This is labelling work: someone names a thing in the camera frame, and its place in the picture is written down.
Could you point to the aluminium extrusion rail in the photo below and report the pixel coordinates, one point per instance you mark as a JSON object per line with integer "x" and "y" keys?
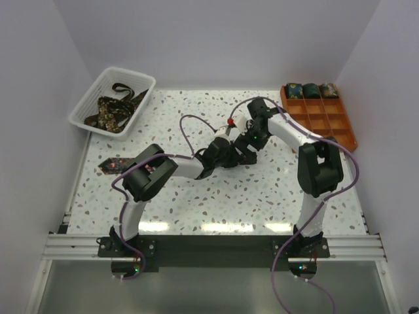
{"x": 347, "y": 237}

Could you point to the brown floral tie in basket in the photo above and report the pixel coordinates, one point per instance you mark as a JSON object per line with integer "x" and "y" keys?
{"x": 113, "y": 115}

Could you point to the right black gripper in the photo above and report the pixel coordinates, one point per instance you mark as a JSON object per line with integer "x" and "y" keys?
{"x": 243, "y": 141}

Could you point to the rolled multicolour floral tie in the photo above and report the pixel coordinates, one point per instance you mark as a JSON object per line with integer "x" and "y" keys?
{"x": 328, "y": 91}

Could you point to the navy floral paisley tie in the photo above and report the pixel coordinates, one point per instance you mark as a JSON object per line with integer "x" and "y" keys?
{"x": 117, "y": 165}

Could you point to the rolled dark green tie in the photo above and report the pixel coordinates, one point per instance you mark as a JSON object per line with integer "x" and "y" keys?
{"x": 311, "y": 91}

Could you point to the orange wooden compartment tray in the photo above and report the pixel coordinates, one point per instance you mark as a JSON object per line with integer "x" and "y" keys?
{"x": 326, "y": 117}

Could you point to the black mounting base plate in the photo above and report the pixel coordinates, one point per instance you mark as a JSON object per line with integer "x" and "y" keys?
{"x": 149, "y": 253}

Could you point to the rolled blue yellow floral tie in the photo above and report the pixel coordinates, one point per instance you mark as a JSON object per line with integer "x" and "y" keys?
{"x": 293, "y": 91}

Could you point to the dark tie in basket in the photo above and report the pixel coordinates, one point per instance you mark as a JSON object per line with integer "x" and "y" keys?
{"x": 129, "y": 94}

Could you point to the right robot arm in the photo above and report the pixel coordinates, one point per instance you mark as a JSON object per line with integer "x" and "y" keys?
{"x": 319, "y": 165}

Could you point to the white plastic basket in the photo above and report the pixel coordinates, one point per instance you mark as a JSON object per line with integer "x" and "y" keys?
{"x": 102, "y": 86}

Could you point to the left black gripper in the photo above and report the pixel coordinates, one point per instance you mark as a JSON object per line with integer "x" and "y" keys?
{"x": 233, "y": 161}

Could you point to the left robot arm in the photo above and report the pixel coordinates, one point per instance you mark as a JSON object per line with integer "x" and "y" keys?
{"x": 145, "y": 175}

